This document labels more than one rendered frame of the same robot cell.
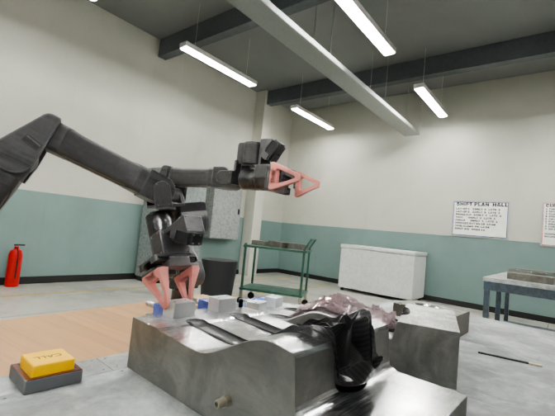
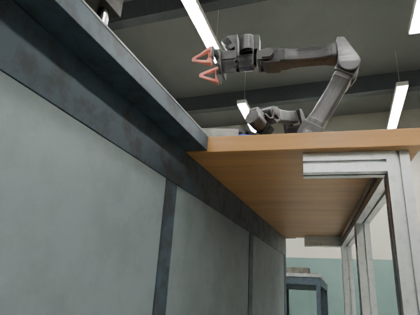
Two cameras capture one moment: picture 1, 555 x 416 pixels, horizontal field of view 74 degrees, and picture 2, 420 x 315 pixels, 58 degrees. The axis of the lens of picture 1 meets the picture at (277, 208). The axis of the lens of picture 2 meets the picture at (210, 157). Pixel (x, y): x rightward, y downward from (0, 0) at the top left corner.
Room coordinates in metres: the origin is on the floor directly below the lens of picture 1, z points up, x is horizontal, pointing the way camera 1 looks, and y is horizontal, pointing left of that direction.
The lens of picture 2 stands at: (1.97, -0.37, 0.44)
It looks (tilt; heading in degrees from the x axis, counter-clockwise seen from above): 21 degrees up; 161
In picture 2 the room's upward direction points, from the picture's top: 4 degrees clockwise
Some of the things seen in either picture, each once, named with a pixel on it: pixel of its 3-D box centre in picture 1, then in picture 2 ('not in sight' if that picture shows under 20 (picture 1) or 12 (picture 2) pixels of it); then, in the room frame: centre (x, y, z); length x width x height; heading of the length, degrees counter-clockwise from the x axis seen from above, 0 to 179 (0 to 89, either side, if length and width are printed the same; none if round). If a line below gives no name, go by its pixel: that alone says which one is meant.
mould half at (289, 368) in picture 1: (281, 356); not in sight; (0.61, -0.03, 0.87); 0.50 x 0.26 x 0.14; 49
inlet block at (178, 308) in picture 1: (164, 309); not in sight; (0.76, 0.21, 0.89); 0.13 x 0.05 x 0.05; 49
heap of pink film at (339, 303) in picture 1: (344, 306); not in sight; (0.94, -0.19, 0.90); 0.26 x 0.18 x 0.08; 66
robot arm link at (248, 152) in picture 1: (244, 165); (256, 50); (1.00, 0.10, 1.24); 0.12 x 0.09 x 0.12; 57
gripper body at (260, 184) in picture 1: (270, 180); (229, 64); (0.94, 0.02, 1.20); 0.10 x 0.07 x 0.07; 147
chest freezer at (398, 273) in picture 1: (381, 271); not in sight; (7.38, -2.20, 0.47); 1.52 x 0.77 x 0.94; 51
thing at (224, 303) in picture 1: (207, 304); not in sight; (0.84, 0.14, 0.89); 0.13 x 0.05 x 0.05; 49
